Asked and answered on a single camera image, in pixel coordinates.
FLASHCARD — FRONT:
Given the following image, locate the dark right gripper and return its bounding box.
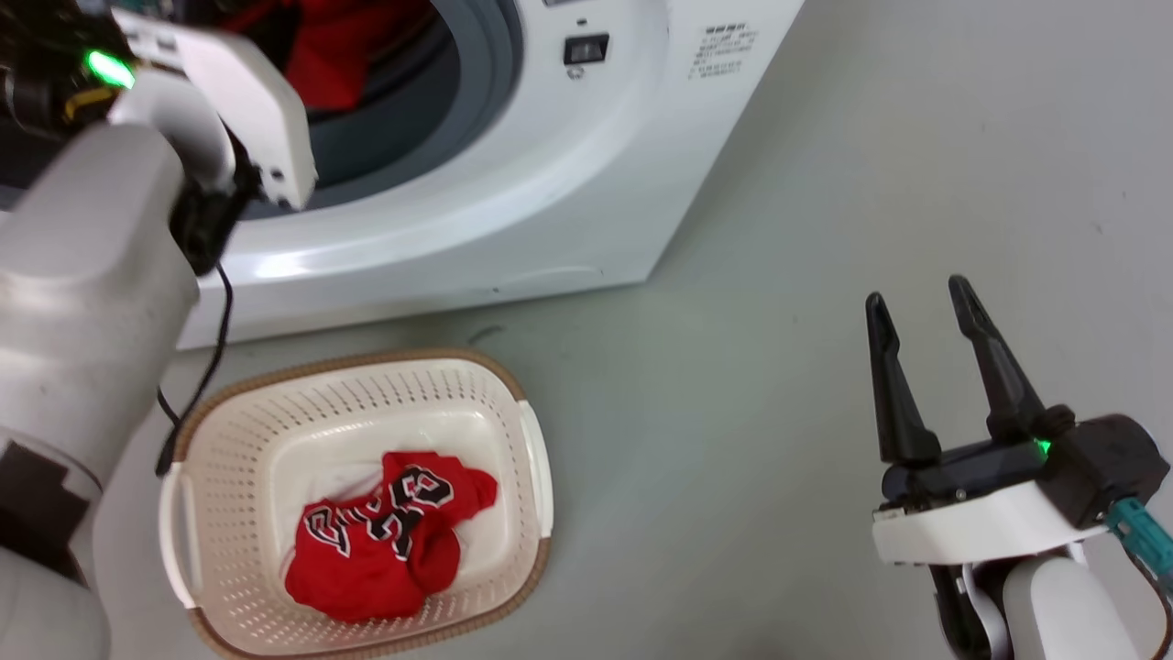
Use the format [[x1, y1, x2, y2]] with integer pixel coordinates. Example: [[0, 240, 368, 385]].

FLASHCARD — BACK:
[[865, 275, 1171, 530]]

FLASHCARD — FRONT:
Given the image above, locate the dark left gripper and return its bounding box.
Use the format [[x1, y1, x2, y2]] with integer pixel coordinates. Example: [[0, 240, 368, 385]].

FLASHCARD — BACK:
[[0, 0, 138, 138]]

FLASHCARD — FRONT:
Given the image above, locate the plain red garment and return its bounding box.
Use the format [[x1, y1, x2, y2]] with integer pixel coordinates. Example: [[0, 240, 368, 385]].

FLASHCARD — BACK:
[[220, 0, 432, 113]]

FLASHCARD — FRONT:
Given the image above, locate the red basketball jersey black lettering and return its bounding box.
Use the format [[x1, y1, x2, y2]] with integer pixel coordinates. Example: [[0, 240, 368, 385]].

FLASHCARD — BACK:
[[284, 451, 499, 624]]

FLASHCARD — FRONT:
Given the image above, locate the cream perforated plastic laundry basket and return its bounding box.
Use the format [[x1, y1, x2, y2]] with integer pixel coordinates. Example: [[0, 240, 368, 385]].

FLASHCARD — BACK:
[[158, 348, 554, 660]]

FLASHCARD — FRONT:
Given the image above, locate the white text label sticker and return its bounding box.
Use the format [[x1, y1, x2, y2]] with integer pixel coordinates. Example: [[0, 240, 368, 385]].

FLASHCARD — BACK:
[[689, 23, 760, 82]]

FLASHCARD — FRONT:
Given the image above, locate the grey rubber door gasket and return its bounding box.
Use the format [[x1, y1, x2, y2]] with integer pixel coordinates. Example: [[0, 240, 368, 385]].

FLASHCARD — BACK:
[[229, 0, 525, 221]]

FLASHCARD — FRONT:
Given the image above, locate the white front-load washing machine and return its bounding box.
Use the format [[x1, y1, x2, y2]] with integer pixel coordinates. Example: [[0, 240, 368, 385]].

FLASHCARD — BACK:
[[0, 0, 807, 351]]

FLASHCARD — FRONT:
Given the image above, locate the teal right cable connector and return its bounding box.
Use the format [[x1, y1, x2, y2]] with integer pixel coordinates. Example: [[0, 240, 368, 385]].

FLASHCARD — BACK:
[[1104, 498, 1173, 588]]

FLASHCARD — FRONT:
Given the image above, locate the thin black cable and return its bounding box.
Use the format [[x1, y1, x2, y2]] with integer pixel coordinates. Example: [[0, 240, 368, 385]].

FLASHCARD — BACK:
[[156, 261, 235, 478]]

